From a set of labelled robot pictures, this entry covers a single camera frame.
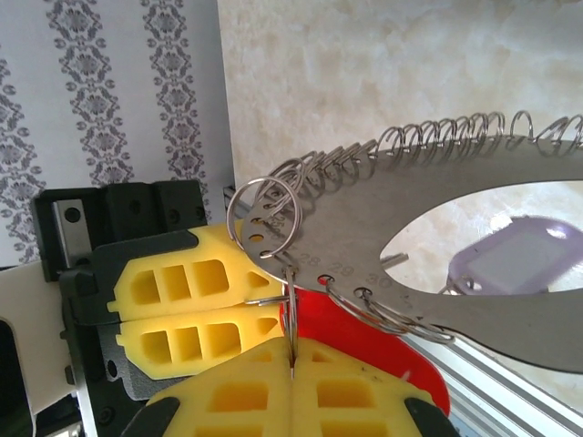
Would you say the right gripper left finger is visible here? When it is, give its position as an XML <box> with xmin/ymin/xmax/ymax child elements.
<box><xmin>120</xmin><ymin>337</ymin><xmax>293</xmax><ymax>437</ymax></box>

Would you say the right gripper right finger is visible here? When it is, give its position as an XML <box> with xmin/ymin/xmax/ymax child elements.
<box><xmin>293</xmin><ymin>339</ymin><xmax>455</xmax><ymax>437</ymax></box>

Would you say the red plastic key tag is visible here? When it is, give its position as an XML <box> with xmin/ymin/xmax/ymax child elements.
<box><xmin>277</xmin><ymin>290</ymin><xmax>452</xmax><ymax>418</ymax></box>

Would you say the steel ring of red tag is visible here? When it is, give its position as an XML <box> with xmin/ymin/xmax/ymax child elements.
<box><xmin>281</xmin><ymin>266</ymin><xmax>302</xmax><ymax>379</ymax></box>

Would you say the silver chain bracelet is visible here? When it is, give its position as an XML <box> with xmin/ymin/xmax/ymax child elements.
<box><xmin>236</xmin><ymin>136</ymin><xmax>583</xmax><ymax>374</ymax></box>

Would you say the purple plastic key tag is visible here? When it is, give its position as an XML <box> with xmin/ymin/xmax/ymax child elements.
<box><xmin>439</xmin><ymin>216</ymin><xmax>583</xmax><ymax>297</ymax></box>

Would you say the large steel split ring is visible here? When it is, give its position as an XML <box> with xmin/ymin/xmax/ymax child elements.
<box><xmin>226</xmin><ymin>176</ymin><xmax>305</xmax><ymax>261</ymax></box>

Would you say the small steel split ring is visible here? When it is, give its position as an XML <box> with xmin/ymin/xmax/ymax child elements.
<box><xmin>322</xmin><ymin>272</ymin><xmax>414</xmax><ymax>340</ymax></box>
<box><xmin>357</xmin><ymin>286</ymin><xmax>456</xmax><ymax>345</ymax></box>
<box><xmin>537</xmin><ymin>113</ymin><xmax>583</xmax><ymax>151</ymax></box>
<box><xmin>510</xmin><ymin>110</ymin><xmax>535</xmax><ymax>149</ymax></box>

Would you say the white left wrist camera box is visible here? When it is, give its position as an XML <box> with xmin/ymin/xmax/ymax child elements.
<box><xmin>0</xmin><ymin>263</ymin><xmax>86</xmax><ymax>437</ymax></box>

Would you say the thin aluminium wall-foot rail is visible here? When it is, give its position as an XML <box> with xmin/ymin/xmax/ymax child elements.
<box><xmin>216</xmin><ymin>0</ymin><xmax>239</xmax><ymax>188</ymax></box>

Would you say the steel ring of purple tag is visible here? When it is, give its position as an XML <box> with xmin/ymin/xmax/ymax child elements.
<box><xmin>439</xmin><ymin>275</ymin><xmax>486</xmax><ymax>297</ymax></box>

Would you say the aluminium side frame rail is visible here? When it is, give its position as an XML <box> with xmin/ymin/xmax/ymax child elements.
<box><xmin>407</xmin><ymin>336</ymin><xmax>583</xmax><ymax>437</ymax></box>

